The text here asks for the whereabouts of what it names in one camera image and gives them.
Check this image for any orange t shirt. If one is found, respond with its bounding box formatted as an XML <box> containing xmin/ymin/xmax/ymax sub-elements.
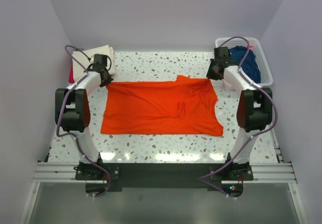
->
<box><xmin>101</xmin><ymin>75</ymin><xmax>224</xmax><ymax>136</ymax></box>

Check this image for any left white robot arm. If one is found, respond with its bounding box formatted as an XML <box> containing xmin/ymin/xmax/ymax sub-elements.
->
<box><xmin>55</xmin><ymin>54</ymin><xmax>113</xmax><ymax>180</ymax></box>

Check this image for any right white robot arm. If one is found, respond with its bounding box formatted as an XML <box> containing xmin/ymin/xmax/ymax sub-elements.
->
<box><xmin>206</xmin><ymin>47</ymin><xmax>273</xmax><ymax>180</ymax></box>

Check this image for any folded cream t shirt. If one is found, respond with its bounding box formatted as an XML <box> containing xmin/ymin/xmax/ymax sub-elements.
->
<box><xmin>72</xmin><ymin>45</ymin><xmax>116</xmax><ymax>82</ymax></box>

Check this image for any navy blue t shirt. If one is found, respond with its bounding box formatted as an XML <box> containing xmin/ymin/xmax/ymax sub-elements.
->
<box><xmin>229</xmin><ymin>46</ymin><xmax>261</xmax><ymax>84</ymax></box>

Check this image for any folded magenta t shirt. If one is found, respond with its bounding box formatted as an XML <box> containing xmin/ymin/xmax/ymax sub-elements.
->
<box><xmin>68</xmin><ymin>65</ymin><xmax>74</xmax><ymax>84</ymax></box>

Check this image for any white plastic basket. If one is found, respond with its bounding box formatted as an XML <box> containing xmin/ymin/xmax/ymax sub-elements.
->
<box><xmin>223</xmin><ymin>37</ymin><xmax>273</xmax><ymax>87</ymax></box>

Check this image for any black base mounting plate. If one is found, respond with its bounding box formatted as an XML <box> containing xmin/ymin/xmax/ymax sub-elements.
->
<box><xmin>74</xmin><ymin>163</ymin><xmax>254</xmax><ymax>197</ymax></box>

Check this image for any aluminium frame rail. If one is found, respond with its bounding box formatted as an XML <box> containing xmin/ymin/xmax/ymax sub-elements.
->
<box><xmin>33</xmin><ymin>162</ymin><xmax>296</xmax><ymax>183</ymax></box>

